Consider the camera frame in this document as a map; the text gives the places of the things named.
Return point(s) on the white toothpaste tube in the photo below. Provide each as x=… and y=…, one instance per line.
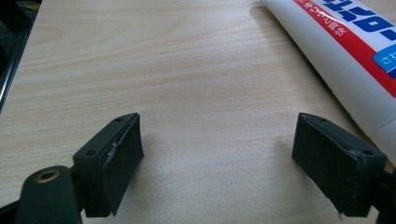
x=344, y=53

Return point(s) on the dark metal stand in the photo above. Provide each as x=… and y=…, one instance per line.
x=12, y=43

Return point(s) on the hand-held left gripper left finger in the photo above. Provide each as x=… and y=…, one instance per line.
x=109, y=165

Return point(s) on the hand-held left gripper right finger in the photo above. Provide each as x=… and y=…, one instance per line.
x=334, y=168

